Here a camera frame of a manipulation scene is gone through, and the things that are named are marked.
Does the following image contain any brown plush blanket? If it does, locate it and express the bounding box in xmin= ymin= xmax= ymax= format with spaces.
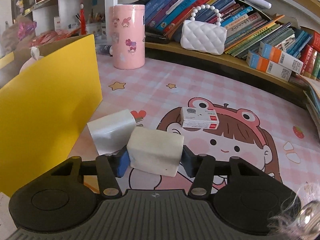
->
xmin=1 ymin=15 xmax=37 ymax=55

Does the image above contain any white quilted pearl-handle purse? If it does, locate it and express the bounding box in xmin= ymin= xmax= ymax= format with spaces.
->
xmin=180 ymin=4 xmax=227 ymax=55

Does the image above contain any white usb charger cube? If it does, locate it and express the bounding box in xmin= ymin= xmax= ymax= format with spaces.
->
xmin=87 ymin=109 xmax=146 ymax=155

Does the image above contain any small red-white eraser box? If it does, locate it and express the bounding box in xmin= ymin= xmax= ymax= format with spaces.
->
xmin=181 ymin=107 xmax=220 ymax=129

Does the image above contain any upper orange-blue white box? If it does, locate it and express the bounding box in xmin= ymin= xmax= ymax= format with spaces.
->
xmin=258 ymin=42 xmax=303 ymax=74

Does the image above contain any lower orange-blue white box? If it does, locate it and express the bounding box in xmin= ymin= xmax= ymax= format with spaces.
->
xmin=246 ymin=50 xmax=292 ymax=81

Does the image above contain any pink cylindrical canister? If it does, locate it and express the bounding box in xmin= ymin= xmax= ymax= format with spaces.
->
xmin=109 ymin=4 xmax=145 ymax=70

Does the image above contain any yellow cardboard box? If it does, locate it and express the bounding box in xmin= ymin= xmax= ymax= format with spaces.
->
xmin=1 ymin=35 xmax=103 ymax=196

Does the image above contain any large white eraser block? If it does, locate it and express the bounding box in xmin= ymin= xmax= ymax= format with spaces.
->
xmin=126 ymin=127 xmax=184 ymax=177

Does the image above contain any stack of papers and notebooks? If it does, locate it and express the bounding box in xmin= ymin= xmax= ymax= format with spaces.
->
xmin=298 ymin=75 xmax=319 ymax=133

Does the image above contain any white bookshelf frame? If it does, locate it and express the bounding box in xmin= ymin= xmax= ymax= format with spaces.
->
xmin=23 ymin=0 xmax=319 ymax=91

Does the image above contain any pink plush pig toy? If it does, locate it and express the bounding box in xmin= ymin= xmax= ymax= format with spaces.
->
xmin=19 ymin=47 xmax=43 ymax=74

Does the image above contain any orange-blue white box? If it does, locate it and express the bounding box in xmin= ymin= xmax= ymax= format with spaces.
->
xmin=246 ymin=50 xmax=292 ymax=81
xmin=258 ymin=42 xmax=303 ymax=74

